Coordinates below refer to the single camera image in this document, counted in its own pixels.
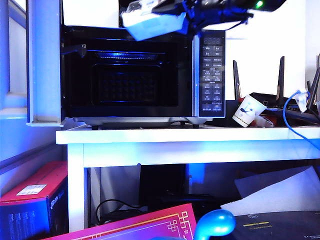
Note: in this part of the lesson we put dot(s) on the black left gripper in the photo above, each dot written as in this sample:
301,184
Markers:
215,12

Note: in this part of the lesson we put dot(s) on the clear plastic snack box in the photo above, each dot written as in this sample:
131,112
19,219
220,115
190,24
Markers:
155,27

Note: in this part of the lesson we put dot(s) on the black glass microwave door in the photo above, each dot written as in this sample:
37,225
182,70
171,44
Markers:
43,62

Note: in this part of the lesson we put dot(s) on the silver Midea microwave oven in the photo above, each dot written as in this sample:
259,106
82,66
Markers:
212,75

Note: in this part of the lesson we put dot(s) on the magenta box gold pattern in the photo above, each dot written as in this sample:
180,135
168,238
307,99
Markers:
150,225

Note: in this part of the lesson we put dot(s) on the red and black cardboard box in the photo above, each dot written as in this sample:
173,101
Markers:
30,178

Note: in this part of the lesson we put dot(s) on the black box yellow print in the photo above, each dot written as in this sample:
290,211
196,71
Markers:
275,225

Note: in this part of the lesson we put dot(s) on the black patterned bag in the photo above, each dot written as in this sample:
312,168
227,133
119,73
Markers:
121,6

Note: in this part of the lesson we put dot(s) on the white paper cup blue print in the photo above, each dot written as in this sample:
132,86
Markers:
246,111

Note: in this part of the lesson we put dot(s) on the white table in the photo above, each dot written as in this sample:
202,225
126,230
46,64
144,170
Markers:
175,136

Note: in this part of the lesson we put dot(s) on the black router with antennas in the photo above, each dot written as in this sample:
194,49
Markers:
270,98

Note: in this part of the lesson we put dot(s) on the small red white package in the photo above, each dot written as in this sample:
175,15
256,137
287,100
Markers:
262,121

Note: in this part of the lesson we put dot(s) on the black computer case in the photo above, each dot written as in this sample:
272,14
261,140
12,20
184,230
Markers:
162,180

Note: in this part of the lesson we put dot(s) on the grey paper sheet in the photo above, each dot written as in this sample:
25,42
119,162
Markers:
255,186

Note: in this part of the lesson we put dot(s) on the glossy blue rounded object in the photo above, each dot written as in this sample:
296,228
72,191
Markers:
215,222

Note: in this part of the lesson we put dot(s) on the white paper sheet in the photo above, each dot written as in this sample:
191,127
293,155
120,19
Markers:
287,197

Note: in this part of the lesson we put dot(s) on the grey partition frame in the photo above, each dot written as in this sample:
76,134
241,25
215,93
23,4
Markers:
25,158

